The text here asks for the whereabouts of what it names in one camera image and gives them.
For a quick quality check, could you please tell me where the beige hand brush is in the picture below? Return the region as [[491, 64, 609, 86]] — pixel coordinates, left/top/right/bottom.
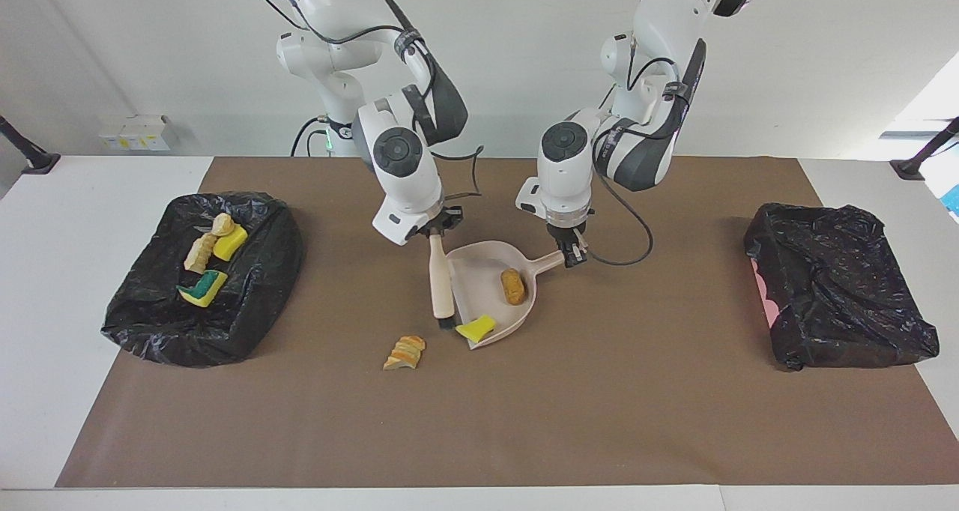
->
[[428, 232, 458, 330]]

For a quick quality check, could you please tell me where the beige plastic dustpan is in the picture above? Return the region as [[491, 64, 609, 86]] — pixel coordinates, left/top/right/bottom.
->
[[445, 241, 566, 350]]

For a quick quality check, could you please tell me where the brown croquette bread piece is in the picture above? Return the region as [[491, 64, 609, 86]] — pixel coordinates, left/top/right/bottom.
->
[[500, 268, 528, 306]]

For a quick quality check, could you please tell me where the plain yellow sponge piece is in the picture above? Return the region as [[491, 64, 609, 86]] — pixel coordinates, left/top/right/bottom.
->
[[455, 314, 497, 342]]

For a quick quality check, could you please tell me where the orange croissant piece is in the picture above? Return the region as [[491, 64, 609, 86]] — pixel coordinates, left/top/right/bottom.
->
[[383, 335, 426, 371]]

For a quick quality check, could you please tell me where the green yellow sponge piece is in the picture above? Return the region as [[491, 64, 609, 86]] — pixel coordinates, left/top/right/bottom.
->
[[213, 224, 249, 262], [177, 270, 229, 309]]

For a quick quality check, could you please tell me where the pale croissant piece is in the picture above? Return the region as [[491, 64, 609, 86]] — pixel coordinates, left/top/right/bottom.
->
[[184, 234, 220, 275]]

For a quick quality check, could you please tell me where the pink plastic bin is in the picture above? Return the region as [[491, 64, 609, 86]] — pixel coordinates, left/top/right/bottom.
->
[[751, 260, 780, 328]]

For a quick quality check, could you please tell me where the black trash bag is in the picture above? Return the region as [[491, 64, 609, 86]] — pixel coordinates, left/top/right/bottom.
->
[[742, 202, 940, 372], [100, 191, 304, 368]]

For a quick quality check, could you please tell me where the brown paper table mat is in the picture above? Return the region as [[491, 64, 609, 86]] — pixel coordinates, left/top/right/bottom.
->
[[55, 157, 959, 489]]

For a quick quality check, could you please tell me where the black stand foot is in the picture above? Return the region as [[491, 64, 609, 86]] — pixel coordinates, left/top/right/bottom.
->
[[890, 117, 959, 181], [0, 114, 61, 175]]

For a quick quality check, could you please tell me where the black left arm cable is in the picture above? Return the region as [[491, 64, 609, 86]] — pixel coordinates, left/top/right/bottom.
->
[[584, 54, 701, 267]]

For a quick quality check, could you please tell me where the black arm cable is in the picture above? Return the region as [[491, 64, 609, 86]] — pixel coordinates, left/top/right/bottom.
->
[[247, 0, 486, 199], [584, 54, 701, 267]]

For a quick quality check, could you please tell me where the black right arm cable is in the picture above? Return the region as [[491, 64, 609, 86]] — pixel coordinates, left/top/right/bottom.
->
[[247, 0, 486, 199]]

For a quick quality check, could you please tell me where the black base cable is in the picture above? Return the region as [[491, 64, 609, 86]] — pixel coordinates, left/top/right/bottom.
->
[[291, 118, 330, 157]]

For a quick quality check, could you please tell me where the white wall socket box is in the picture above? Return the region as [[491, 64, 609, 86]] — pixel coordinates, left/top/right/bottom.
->
[[99, 115, 172, 152]]

